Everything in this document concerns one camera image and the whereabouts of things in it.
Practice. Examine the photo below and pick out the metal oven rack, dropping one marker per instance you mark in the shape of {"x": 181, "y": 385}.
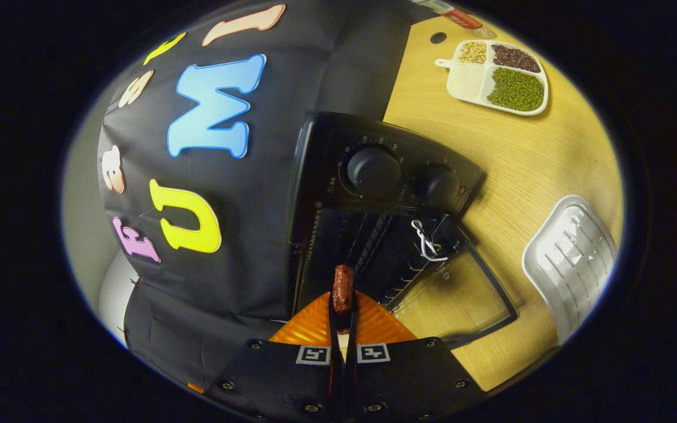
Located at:
{"x": 385, "y": 258}

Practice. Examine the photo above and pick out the black backdrop cloth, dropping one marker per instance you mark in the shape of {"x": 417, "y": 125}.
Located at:
{"x": 268, "y": 205}

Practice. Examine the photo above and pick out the clear plastic water bottle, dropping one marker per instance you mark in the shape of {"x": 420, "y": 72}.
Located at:
{"x": 462, "y": 17}

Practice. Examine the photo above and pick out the large black oven knob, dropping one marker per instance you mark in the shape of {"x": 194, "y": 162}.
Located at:
{"x": 374, "y": 172}

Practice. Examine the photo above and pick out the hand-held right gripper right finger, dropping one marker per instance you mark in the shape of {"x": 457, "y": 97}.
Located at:
{"x": 409, "y": 376}

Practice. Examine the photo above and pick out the black electric oven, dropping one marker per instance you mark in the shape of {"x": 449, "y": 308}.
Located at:
{"x": 327, "y": 153}

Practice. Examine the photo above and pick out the dark red beans heap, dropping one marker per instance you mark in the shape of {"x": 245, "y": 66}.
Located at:
{"x": 515, "y": 59}

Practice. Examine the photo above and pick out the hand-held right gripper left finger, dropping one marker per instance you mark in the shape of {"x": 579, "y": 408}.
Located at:
{"x": 280, "y": 376}

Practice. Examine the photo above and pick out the red meat steak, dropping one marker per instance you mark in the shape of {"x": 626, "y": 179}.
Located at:
{"x": 342, "y": 288}

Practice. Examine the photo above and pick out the white divided plate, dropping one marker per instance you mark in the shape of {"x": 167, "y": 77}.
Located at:
{"x": 468, "y": 79}

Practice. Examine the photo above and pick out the green mung beans heap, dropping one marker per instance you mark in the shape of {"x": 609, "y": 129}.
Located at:
{"x": 515, "y": 89}

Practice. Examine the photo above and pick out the small black oven knob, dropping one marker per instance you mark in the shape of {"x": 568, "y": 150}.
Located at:
{"x": 439, "y": 185}

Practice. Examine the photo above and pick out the white ribbed food tray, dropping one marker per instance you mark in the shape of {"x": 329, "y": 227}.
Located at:
{"x": 567, "y": 258}

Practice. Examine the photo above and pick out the yellow soybeans heap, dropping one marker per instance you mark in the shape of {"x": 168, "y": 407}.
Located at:
{"x": 472, "y": 53}

